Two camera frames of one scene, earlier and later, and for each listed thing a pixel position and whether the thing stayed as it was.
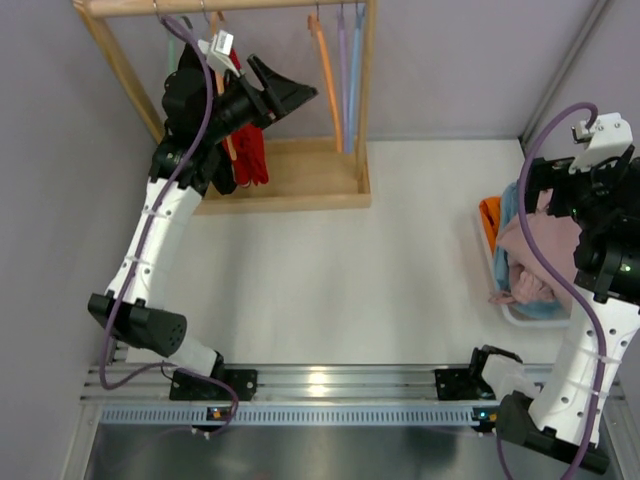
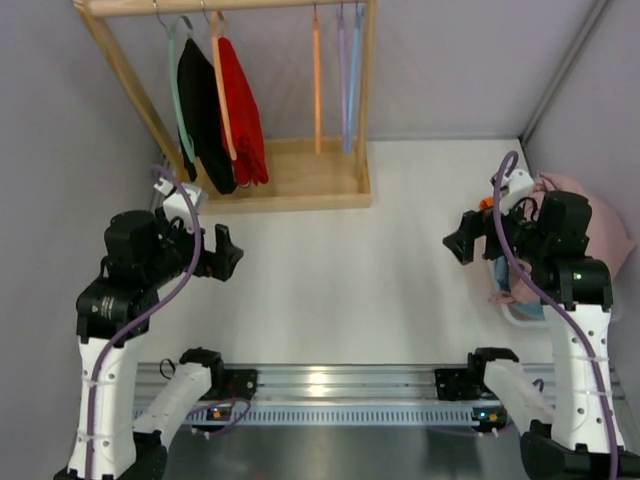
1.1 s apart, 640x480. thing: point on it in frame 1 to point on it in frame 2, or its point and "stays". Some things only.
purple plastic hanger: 344,81 stays
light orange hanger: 215,18 stays
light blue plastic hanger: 355,81 stays
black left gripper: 263,96 to 220,253
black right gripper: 545,176 to 470,238
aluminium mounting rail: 151,381 stays
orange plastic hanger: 314,26 to 317,84
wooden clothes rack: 305,172 stays
